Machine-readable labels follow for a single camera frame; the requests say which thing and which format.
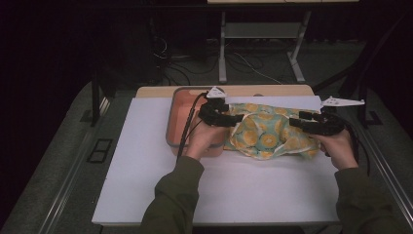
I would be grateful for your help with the person's right hand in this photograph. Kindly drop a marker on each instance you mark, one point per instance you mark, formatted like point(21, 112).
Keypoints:
point(337, 149)

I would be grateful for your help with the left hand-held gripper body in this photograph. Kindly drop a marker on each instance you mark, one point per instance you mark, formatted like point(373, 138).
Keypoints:
point(214, 110)

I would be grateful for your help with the person's left hand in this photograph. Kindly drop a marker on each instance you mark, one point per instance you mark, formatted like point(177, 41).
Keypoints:
point(203, 139)

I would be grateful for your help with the black metal stand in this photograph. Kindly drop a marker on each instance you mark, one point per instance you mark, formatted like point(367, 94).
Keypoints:
point(365, 110)
point(95, 97)

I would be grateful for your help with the pink basket with grey rim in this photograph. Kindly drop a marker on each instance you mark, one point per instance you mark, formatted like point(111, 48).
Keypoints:
point(181, 113)

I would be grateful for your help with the white metal table frame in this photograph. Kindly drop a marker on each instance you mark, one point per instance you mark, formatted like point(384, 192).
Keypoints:
point(259, 31)

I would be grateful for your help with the orange slice print cloth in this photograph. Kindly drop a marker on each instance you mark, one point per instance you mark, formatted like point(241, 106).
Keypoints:
point(263, 136)

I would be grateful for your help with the black floor socket cover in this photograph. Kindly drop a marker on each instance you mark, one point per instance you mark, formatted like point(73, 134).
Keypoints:
point(100, 150)

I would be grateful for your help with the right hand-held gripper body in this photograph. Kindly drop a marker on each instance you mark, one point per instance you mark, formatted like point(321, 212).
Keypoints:
point(324, 125)

